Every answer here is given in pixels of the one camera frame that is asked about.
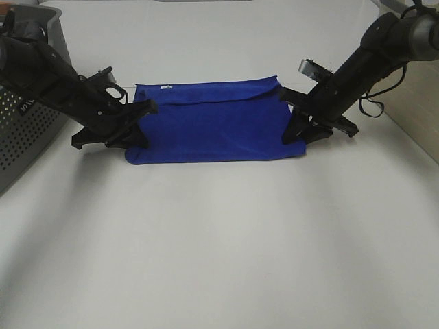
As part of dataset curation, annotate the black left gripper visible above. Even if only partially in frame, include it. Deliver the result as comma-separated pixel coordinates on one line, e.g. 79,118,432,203
40,75,158,149

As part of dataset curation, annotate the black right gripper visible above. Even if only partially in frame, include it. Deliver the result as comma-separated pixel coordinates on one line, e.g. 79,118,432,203
279,47,381,144

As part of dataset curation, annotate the blue microfibre towel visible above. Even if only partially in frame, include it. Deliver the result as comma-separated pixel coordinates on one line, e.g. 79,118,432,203
125,76,307,165

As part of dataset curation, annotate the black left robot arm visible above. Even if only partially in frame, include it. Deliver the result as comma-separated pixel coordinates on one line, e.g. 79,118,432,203
1,6,158,149

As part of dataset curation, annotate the grey perforated laundry basket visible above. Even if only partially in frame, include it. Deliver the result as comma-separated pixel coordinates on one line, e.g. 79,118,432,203
1,3,71,193

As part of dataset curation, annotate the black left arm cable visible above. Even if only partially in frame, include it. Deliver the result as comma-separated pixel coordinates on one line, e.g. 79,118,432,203
102,84,131,103

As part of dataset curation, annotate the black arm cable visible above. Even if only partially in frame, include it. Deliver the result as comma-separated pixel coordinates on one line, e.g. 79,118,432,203
358,58,411,119
102,84,131,103

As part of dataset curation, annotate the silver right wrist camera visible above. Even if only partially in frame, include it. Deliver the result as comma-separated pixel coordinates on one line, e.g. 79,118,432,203
298,58,333,82

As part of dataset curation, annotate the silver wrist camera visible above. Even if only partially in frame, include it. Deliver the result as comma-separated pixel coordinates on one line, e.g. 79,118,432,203
80,66,117,90
298,58,333,82

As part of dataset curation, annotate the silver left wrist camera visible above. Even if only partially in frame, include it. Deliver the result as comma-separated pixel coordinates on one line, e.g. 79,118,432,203
80,66,117,90

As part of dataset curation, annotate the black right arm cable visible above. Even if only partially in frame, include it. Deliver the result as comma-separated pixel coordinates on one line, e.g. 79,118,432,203
358,58,411,119

